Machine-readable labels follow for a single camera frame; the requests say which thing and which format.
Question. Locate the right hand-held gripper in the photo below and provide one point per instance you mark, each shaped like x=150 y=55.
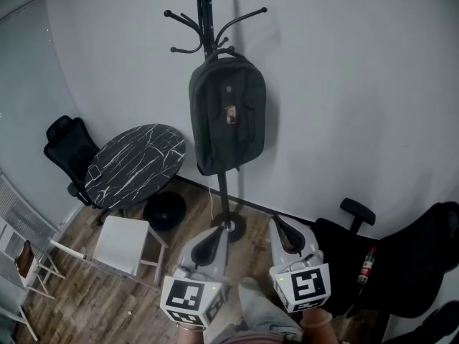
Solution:
x=301 y=281

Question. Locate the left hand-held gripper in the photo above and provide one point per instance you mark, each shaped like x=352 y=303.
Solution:
x=211 y=263

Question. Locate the black metal coat rack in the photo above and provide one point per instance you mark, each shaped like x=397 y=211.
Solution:
x=223 y=192

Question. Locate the dark green backpack bag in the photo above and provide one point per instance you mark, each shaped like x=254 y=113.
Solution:
x=222 y=138

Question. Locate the person's left forearm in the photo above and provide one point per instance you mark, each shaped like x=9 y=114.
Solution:
x=190 y=335

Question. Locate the person's right forearm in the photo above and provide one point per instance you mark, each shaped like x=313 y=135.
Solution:
x=319 y=328

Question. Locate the person's leg in jeans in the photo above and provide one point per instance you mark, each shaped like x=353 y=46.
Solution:
x=265 y=317

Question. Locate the red label plastic bottle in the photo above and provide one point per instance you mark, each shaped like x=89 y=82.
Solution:
x=366 y=267

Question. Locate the white square chair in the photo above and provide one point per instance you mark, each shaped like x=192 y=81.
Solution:
x=120 y=242

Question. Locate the round black marble table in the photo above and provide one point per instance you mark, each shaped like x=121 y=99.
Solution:
x=136 y=163

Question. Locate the black armrest office chair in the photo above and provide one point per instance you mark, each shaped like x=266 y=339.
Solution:
x=412 y=249

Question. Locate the black mesh office chair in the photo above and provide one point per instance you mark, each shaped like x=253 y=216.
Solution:
x=68 y=145

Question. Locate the brown pouch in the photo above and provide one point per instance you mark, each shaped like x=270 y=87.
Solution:
x=24 y=260

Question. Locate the white slatted radiator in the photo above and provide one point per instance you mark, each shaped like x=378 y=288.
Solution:
x=21 y=210

